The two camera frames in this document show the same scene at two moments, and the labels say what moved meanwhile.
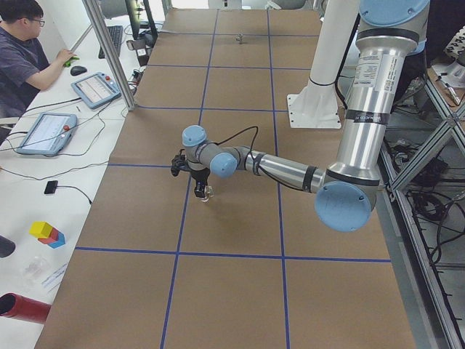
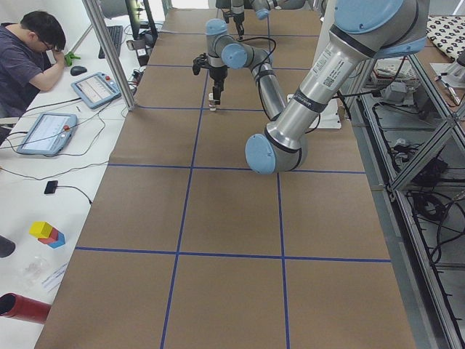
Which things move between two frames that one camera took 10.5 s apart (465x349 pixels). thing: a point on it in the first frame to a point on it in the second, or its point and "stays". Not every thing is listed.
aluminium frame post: [99, 22] stays
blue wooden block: [58, 243] stays
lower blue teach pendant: [49, 134] stays
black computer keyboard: [116, 33] stays
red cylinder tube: [14, 305] stays
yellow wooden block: [41, 229] stays
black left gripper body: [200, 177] to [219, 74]
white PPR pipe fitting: [208, 193] to [211, 102]
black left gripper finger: [200, 191] to [216, 90]
